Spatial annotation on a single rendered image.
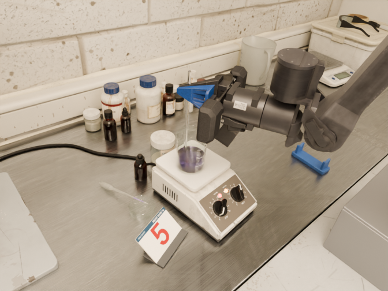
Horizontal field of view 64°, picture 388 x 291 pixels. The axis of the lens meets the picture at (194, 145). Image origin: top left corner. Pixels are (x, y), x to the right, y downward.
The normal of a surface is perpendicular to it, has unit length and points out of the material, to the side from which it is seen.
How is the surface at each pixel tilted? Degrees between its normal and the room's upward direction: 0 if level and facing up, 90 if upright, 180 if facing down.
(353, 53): 93
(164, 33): 90
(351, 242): 90
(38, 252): 0
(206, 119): 90
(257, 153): 0
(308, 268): 0
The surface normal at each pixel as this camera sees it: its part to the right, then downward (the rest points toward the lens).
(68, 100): 0.65, 0.49
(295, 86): -0.09, 0.65
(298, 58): 0.04, -0.76
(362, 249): -0.76, 0.35
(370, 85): -0.40, 0.59
